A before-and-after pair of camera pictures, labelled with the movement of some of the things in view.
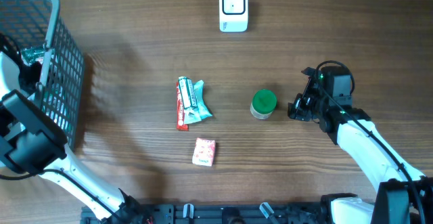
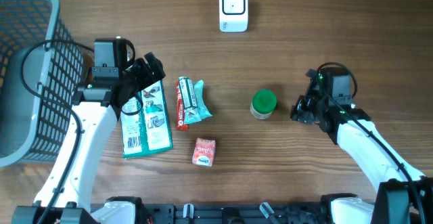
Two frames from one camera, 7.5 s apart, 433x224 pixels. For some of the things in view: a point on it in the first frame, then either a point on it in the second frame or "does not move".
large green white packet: [30, 54] → [145, 124]
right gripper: [299, 109] does not move
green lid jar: [264, 102] does not move
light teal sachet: [195, 114] does not move
